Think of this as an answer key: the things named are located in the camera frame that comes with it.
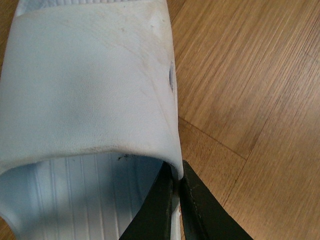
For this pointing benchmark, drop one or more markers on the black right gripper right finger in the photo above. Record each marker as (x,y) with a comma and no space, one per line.
(203,216)

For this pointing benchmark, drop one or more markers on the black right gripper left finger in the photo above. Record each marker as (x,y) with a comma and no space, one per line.
(153,220)

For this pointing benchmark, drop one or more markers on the light blue slipper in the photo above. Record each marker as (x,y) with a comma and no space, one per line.
(88,116)

